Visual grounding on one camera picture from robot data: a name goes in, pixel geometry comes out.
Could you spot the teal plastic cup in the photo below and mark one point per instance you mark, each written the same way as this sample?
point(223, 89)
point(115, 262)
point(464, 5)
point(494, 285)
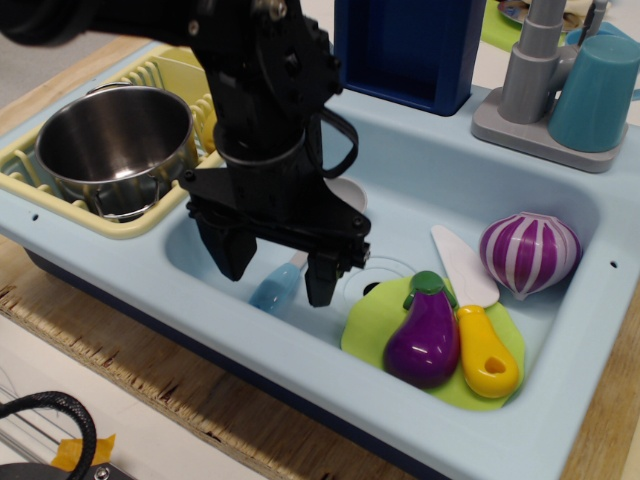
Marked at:
point(590, 114)

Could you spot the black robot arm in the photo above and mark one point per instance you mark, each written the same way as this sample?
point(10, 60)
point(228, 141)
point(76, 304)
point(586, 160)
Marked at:
point(270, 72)

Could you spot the purple striped toy onion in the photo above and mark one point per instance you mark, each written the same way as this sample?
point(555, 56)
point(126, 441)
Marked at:
point(528, 252)

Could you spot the stainless steel pot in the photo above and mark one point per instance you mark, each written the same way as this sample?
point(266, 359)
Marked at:
point(119, 148)

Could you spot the grey toy faucet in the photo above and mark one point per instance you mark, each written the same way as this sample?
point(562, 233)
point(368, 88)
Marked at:
point(517, 115)

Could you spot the white knife yellow handle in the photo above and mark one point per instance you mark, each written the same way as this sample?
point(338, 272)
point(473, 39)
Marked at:
point(490, 370)

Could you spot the white spoon blue handle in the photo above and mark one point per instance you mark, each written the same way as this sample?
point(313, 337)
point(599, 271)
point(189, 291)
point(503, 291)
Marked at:
point(281, 283)

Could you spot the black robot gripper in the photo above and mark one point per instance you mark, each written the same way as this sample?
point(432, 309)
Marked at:
point(284, 200)

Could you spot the light blue toy sink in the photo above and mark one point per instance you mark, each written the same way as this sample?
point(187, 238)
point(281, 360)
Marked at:
point(418, 170)

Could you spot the yellow tape piece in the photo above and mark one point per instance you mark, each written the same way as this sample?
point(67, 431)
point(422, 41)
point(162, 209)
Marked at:
point(69, 453)

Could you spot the yellow dish rack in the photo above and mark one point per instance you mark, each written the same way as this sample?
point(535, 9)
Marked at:
point(173, 69)

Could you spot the yellow toy potato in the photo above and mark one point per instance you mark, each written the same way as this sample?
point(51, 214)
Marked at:
point(207, 136)

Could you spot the dark blue plastic box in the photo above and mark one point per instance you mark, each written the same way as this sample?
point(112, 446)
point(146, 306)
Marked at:
point(415, 53)

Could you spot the purple toy eggplant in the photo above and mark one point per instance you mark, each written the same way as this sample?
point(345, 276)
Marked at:
point(424, 350)

